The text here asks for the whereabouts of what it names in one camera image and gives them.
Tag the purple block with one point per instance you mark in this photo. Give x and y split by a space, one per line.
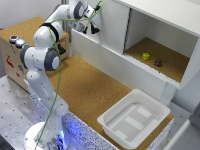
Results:
157 62

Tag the blue button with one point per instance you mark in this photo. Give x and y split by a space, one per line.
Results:
20 42

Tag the red button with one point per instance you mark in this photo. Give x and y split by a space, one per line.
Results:
13 39

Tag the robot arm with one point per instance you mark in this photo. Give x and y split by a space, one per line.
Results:
41 68

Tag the white sliding door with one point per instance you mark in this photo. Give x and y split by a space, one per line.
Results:
111 25

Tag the wooden drawer box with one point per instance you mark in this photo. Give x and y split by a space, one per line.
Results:
11 63

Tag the yellow block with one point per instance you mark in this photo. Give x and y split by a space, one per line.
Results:
146 56

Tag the green button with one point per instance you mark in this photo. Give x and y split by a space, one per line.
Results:
25 46

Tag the white plastic box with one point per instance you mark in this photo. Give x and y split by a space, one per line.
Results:
133 120

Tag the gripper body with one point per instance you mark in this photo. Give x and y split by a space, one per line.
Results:
90 18

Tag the white cabinet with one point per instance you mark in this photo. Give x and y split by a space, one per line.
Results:
113 65

